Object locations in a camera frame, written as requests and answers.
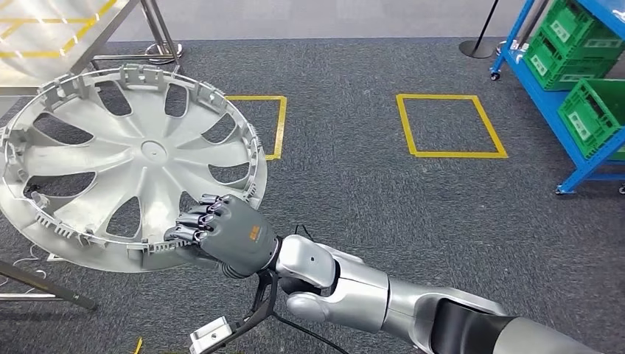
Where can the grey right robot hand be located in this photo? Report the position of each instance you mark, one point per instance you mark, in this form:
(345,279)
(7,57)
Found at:
(239,234)

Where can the grey plastic wheel cover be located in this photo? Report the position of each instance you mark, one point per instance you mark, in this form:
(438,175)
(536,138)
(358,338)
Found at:
(151,151)

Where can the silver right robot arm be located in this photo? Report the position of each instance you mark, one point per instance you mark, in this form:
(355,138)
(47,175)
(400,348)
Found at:
(361,293)

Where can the blue steel shelf rack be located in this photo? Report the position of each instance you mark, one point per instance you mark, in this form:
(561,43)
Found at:
(542,97)

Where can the chrome round stanchion base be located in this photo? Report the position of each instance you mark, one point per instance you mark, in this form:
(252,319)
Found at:
(163,54)

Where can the green plastic crate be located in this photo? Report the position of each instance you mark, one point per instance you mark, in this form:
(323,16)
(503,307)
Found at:
(600,122)
(581,24)
(561,68)

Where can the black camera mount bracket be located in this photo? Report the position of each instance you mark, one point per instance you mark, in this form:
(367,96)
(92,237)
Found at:
(244,326)

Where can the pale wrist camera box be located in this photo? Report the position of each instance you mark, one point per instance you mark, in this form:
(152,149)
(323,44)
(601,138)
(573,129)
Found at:
(210,337)

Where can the black stanchion post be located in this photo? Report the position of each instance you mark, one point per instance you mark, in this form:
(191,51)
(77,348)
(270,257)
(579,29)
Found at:
(476,49)

